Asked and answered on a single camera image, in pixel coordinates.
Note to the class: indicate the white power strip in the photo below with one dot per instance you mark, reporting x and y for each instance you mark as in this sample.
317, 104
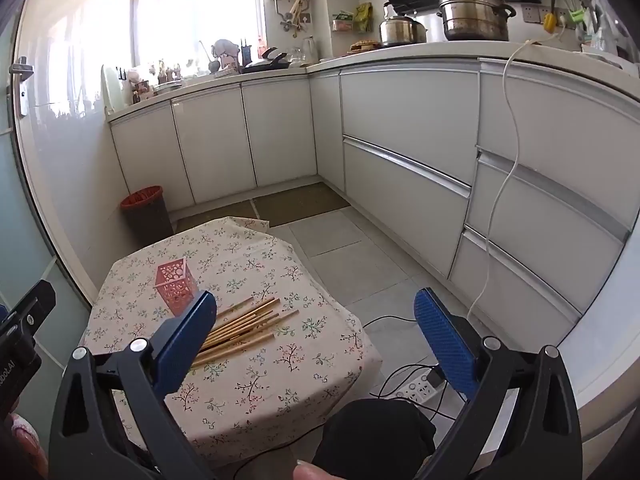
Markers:
417, 389

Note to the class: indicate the row of white kitchen cabinets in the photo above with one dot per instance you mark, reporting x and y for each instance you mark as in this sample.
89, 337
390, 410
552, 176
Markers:
400, 105

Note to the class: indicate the black frying pan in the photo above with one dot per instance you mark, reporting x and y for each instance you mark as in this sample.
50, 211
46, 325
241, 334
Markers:
267, 62

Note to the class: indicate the black ladle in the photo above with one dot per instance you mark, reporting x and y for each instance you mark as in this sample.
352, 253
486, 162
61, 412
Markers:
214, 65

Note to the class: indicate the brown floor mat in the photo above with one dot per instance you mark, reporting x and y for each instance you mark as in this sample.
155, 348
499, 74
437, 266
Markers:
215, 217
300, 205

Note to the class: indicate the kitchen window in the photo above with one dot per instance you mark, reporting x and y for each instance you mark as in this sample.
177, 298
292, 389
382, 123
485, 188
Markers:
200, 5

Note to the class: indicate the bundle of wooden chopsticks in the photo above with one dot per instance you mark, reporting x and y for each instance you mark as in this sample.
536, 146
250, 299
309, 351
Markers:
240, 332

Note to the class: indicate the large steel steamer pot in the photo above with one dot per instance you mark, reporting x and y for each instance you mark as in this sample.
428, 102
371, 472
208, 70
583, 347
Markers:
472, 12

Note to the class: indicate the person's right hand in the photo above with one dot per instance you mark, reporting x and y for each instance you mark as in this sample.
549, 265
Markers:
320, 472

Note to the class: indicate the white wall socket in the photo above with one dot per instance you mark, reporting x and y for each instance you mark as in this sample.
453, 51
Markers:
531, 13

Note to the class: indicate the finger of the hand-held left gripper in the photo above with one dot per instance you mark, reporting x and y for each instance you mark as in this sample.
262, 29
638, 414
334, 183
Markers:
32, 305

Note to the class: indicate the yellow hanging brush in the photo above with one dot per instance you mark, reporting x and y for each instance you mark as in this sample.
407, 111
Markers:
550, 21

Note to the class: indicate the grey figurine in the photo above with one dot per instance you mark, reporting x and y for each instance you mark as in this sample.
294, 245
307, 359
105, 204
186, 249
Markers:
226, 52

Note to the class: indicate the frosted glass door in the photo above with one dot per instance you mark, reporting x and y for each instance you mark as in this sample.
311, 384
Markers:
30, 210

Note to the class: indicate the pink perforated chopstick holder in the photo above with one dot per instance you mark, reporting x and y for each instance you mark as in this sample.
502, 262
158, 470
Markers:
172, 285

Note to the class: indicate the wall rack with packets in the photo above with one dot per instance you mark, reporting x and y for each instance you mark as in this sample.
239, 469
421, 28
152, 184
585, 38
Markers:
342, 24

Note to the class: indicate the brown trash bin red liner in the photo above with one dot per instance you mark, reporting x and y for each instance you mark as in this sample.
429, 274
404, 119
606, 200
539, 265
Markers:
147, 215

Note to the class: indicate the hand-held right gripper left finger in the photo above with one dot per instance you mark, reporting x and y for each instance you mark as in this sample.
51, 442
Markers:
190, 340

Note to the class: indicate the steel kettle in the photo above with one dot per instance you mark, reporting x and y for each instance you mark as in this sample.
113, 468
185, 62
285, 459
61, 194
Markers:
400, 30

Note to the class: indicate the floral tablecloth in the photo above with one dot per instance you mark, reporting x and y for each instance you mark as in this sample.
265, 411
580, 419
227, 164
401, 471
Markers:
260, 385

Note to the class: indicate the yellow green snack packet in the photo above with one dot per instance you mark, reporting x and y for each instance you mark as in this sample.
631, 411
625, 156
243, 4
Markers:
364, 17

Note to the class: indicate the red bottle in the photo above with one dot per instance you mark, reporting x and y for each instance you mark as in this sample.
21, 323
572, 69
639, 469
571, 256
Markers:
261, 49

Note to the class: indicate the black plug adapter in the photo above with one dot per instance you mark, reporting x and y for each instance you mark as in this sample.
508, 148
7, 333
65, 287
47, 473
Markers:
439, 379

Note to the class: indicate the basket of flatbread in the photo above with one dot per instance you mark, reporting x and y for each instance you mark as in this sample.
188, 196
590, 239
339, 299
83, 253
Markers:
365, 46

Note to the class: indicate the row of small ornaments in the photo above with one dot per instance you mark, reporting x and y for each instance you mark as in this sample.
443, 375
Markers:
150, 80

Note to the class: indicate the cluttered utensil rack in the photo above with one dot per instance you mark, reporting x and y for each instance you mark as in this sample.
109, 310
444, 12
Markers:
595, 15

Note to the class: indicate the person's black trouser leg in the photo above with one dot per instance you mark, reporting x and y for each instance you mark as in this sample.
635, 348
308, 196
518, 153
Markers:
375, 440

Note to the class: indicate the person's left hand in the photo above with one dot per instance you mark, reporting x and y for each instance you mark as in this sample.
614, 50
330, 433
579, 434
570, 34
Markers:
22, 450

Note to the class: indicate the white cutting board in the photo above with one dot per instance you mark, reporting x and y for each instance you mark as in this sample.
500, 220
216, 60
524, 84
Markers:
111, 90

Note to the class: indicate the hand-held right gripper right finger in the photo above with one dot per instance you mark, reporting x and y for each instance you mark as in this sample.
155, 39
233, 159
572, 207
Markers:
445, 345

